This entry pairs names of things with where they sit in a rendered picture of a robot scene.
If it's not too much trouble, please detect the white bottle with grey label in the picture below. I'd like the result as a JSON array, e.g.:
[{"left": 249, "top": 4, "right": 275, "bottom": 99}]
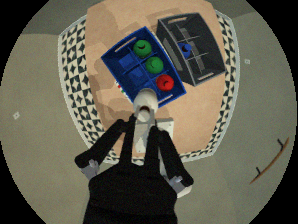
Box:
[{"left": 133, "top": 88, "right": 158, "bottom": 122}]

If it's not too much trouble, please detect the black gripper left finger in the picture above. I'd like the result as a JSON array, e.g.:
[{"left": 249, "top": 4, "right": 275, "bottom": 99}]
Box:
[{"left": 74, "top": 105, "right": 141, "bottom": 192}]

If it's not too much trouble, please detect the dark grey divided crate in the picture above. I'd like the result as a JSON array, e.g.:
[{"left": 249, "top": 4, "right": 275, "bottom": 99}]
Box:
[{"left": 156, "top": 12, "right": 227, "bottom": 87}]

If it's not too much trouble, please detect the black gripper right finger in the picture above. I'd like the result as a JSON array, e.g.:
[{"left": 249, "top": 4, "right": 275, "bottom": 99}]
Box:
[{"left": 143, "top": 109, "right": 194, "bottom": 196}]

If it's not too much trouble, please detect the red bottle with pink label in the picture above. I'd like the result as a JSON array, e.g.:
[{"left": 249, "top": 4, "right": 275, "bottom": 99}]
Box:
[{"left": 155, "top": 74, "right": 174, "bottom": 92}]

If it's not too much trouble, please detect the dark blue crate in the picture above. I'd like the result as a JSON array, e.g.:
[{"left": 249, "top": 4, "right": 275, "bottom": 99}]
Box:
[{"left": 100, "top": 26, "right": 187, "bottom": 109}]

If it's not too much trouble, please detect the green bottle with pale green label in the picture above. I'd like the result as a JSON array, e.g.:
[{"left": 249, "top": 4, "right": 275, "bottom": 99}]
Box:
[
  {"left": 145, "top": 56, "right": 164, "bottom": 74},
  {"left": 133, "top": 40, "right": 152, "bottom": 59}
]

